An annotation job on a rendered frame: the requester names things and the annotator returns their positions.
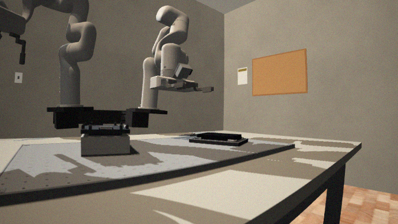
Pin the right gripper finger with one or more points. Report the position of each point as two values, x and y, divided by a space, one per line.
23 43

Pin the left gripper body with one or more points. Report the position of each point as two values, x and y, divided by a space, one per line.
159 83

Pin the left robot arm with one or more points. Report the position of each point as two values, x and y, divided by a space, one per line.
167 54

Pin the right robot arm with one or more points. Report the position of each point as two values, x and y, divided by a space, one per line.
80 33

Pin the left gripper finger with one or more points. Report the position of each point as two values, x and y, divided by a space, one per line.
195 85
170 83

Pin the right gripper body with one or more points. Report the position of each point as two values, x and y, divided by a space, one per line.
11 22

